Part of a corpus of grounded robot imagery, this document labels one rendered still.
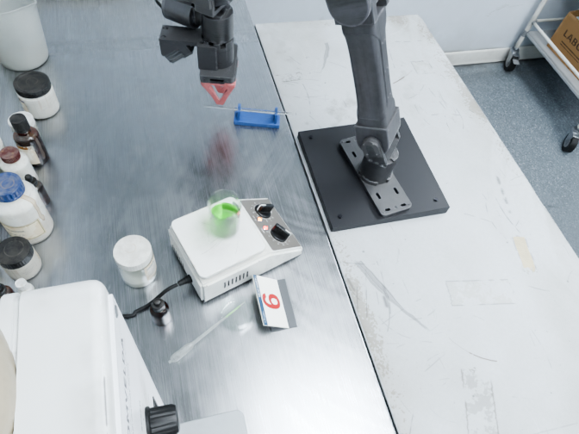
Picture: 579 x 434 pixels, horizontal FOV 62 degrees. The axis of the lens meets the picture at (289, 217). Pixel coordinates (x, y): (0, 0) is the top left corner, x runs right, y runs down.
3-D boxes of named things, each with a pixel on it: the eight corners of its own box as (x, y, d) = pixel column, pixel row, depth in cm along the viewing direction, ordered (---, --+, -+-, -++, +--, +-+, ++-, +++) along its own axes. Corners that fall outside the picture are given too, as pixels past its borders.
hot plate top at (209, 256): (233, 197, 84) (233, 195, 83) (268, 250, 78) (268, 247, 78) (169, 224, 79) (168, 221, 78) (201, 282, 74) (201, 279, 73)
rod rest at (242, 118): (279, 118, 107) (281, 106, 104) (279, 128, 105) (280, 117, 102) (234, 114, 106) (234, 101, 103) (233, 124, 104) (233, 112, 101)
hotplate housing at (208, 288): (266, 204, 93) (269, 179, 87) (302, 257, 88) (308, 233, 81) (158, 251, 85) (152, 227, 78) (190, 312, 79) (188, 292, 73)
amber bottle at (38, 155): (38, 146, 95) (19, 105, 86) (54, 157, 94) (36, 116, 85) (20, 160, 92) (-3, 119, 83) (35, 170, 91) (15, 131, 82)
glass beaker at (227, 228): (215, 211, 81) (214, 182, 74) (245, 221, 80) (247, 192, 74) (201, 239, 78) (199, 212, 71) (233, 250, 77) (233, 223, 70)
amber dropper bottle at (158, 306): (174, 320, 78) (171, 303, 72) (158, 330, 77) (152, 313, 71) (165, 306, 79) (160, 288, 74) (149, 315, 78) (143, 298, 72)
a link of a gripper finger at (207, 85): (202, 110, 98) (199, 74, 90) (206, 86, 102) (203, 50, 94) (235, 113, 98) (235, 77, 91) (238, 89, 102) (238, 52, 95)
